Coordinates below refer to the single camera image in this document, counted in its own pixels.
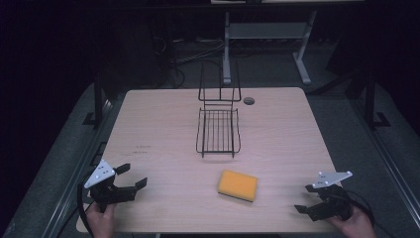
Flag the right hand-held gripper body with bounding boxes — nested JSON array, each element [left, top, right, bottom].
[[307, 170, 354, 222]]

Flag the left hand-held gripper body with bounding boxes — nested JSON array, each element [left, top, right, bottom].
[[83, 159, 138, 213]]

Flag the yellow sponge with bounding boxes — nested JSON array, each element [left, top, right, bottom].
[[217, 169, 260, 203]]

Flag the black wire rack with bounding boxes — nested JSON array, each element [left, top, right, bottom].
[[195, 59, 243, 160]]

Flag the person's right hand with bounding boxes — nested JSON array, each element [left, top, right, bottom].
[[326, 205, 377, 238]]

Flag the person's left hand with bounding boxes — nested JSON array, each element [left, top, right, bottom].
[[84, 201, 118, 238]]

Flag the grey metal stand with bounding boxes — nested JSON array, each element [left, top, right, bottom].
[[222, 9, 319, 86]]

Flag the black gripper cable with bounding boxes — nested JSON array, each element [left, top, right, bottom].
[[76, 172, 97, 238], [341, 188, 377, 230]]

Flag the black frame post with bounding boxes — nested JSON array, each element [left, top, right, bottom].
[[364, 69, 392, 131], [82, 72, 106, 127]]

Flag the bundle of floor cables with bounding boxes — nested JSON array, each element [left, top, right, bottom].
[[152, 35, 230, 89]]

